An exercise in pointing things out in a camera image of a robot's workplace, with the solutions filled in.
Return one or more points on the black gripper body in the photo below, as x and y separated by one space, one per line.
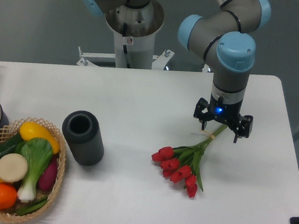
225 113

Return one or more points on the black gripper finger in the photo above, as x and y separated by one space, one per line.
243 129
202 117

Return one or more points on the red tulip bouquet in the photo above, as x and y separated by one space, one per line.
183 163

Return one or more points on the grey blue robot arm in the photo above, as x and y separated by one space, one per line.
223 42

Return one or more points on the dark grey ribbed vase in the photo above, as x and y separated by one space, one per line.
82 132

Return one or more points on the green bok choy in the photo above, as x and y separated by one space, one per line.
38 153

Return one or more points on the purple sweet potato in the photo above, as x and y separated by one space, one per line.
48 178

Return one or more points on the green bean pod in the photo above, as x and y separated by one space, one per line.
31 208

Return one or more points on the beige round slice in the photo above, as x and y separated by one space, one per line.
13 168

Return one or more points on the orange fruit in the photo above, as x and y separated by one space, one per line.
8 196

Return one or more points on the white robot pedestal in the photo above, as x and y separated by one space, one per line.
134 32

